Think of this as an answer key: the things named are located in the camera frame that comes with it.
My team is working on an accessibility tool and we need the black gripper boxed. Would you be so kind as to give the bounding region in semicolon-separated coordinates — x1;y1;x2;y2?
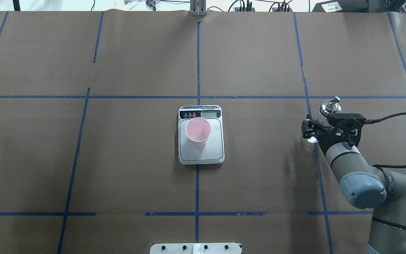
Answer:
302;115;362;155

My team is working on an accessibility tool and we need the glass sauce bottle steel spout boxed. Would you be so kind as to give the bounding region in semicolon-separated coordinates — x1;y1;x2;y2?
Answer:
303;95;342;144

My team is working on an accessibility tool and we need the pink plastic cup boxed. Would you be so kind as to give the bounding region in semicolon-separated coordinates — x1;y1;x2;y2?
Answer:
185;117;211;147

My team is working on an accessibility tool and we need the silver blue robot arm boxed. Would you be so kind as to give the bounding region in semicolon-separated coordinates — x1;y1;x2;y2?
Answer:
301;114;406;254

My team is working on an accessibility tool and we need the silver digital kitchen scale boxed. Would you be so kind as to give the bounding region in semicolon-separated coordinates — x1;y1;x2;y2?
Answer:
177;105;225;165

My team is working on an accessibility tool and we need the black box white label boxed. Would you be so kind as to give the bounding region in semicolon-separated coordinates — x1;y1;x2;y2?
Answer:
311;0;369;13

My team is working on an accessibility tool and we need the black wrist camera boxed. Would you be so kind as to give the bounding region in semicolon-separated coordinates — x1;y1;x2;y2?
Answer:
326;113;366;127

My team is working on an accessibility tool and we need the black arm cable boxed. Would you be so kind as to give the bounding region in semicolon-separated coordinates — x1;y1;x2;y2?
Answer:
363;112;406;168

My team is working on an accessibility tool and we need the aluminium frame post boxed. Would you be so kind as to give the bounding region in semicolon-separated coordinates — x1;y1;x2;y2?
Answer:
189;0;207;17

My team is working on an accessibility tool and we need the white column base plate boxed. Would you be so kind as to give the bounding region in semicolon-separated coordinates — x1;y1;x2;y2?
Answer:
149;242;243;254

